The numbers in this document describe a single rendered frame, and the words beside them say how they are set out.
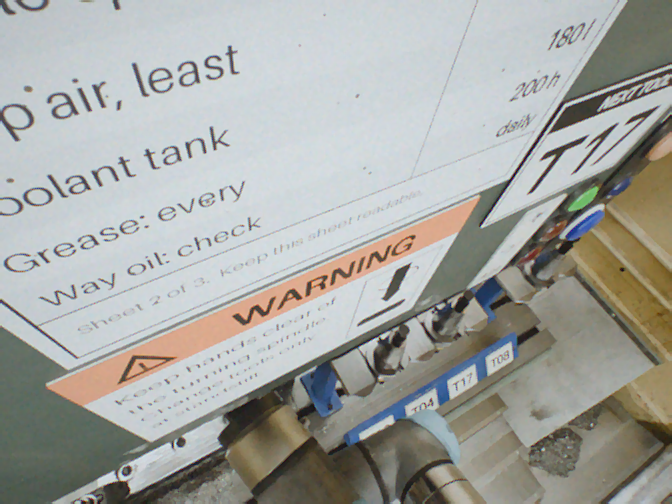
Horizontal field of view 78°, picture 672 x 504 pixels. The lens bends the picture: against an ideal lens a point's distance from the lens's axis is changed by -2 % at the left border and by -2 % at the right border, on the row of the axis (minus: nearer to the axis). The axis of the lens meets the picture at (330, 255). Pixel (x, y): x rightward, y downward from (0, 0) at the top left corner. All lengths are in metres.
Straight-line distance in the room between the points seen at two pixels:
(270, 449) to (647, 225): 1.01
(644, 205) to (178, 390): 1.12
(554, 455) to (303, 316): 1.24
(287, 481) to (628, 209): 1.02
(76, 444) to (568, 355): 1.24
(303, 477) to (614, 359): 1.07
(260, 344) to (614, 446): 1.35
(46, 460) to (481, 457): 1.09
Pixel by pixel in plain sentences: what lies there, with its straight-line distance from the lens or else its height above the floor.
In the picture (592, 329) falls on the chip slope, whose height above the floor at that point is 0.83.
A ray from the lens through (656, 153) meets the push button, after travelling 0.30.
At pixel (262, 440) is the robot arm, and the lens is 0.41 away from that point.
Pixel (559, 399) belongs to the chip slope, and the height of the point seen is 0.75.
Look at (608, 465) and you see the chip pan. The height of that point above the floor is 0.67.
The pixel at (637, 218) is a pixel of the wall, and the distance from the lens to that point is 1.21.
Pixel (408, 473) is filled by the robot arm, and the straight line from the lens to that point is 0.52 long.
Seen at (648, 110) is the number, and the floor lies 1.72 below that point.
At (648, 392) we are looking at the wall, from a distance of 1.47.
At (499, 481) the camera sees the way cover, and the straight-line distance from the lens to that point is 1.24.
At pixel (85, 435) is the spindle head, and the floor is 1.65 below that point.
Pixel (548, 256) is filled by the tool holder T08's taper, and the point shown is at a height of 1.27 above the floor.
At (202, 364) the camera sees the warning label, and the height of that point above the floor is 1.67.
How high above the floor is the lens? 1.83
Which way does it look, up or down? 58 degrees down
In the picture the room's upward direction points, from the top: 10 degrees clockwise
